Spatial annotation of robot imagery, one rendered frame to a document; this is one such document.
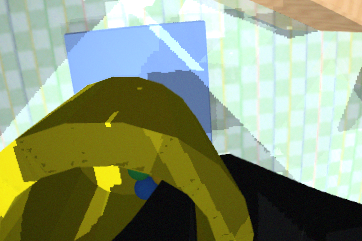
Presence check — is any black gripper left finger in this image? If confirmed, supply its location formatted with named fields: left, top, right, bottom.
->
left=112, top=180, right=197, bottom=241

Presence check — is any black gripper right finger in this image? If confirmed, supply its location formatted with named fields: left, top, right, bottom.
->
left=220, top=154, right=362, bottom=241

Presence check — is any yellow cup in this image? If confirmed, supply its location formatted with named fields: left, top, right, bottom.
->
left=0, top=77, right=254, bottom=241

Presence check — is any dark green marble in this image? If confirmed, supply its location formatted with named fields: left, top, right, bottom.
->
left=128, top=169, right=149, bottom=181

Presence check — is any blue marble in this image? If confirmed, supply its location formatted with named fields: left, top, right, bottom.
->
left=134, top=176, right=158, bottom=199

